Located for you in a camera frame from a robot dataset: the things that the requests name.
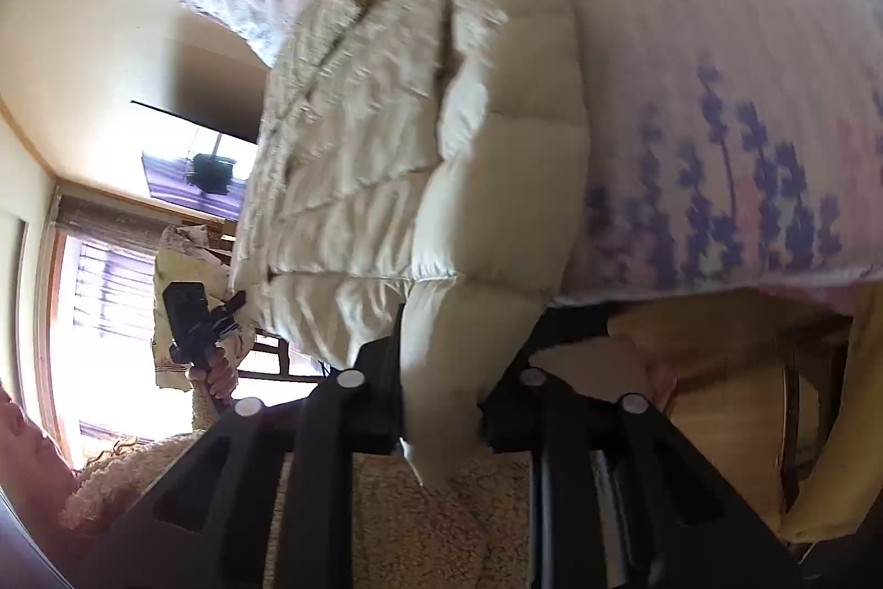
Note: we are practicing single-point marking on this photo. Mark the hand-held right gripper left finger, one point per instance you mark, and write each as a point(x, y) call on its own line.
point(372, 399)

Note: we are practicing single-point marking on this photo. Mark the wooden chair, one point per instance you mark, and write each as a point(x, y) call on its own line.
point(283, 358)

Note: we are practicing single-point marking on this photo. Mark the black television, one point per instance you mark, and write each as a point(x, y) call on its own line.
point(207, 133)

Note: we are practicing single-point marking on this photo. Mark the cream down jacket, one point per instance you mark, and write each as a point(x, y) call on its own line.
point(386, 147)

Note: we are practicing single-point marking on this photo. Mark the window with blinds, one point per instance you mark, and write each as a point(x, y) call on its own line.
point(103, 354)

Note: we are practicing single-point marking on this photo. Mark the pink floral bed sheet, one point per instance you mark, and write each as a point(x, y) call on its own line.
point(690, 44)

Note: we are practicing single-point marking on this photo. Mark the person's head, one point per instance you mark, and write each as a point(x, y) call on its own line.
point(31, 444)

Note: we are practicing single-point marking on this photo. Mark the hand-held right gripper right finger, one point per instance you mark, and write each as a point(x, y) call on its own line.
point(514, 413)

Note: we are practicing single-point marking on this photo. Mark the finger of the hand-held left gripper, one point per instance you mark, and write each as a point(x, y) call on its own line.
point(234, 305)

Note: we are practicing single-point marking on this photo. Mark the person's left hand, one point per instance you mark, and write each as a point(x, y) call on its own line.
point(219, 375)

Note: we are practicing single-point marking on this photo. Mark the yellow cloth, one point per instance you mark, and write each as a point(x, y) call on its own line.
point(859, 409)

